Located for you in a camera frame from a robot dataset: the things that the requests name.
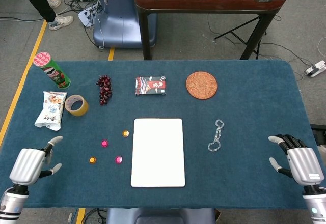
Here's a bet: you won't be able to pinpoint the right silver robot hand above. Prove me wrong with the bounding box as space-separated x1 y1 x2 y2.
267 133 326 186

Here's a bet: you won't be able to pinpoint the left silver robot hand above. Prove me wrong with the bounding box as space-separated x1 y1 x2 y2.
9 135 64 186

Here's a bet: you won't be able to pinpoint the blue own robot base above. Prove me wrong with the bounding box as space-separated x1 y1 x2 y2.
105 208 217 224

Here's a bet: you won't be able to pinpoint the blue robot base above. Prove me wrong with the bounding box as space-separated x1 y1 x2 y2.
92 0 157 49

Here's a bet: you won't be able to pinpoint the white magnetic board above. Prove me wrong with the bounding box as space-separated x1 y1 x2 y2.
130 118 186 188

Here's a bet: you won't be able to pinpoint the black floor box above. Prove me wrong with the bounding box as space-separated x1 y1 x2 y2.
310 124 326 146

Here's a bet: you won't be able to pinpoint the white snack bag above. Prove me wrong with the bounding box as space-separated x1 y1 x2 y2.
34 91 68 132

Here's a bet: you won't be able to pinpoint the yellow packing tape roll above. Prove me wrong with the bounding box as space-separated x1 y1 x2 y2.
64 94 90 117

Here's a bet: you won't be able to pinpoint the green Pringles can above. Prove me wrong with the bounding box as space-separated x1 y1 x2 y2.
33 51 72 90

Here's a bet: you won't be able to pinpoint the white power strip black plug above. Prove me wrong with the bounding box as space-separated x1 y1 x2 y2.
304 60 326 78

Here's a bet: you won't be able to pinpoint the dark red grape bunch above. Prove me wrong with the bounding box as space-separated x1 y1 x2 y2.
95 74 113 106

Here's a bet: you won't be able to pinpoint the round woven rattan coaster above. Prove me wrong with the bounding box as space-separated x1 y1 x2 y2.
185 71 219 100

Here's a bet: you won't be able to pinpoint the red black card box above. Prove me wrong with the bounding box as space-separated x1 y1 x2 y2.
135 76 167 97

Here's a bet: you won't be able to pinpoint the brown mahjong table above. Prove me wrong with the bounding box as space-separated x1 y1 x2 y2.
134 0 288 61

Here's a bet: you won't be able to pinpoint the black cables under table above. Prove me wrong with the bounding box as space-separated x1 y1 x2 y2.
83 208 108 224

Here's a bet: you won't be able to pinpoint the thin black floor cable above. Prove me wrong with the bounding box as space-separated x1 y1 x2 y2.
207 14 314 76

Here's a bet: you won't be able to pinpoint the thin white floor cable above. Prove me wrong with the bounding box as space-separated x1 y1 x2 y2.
317 37 326 57

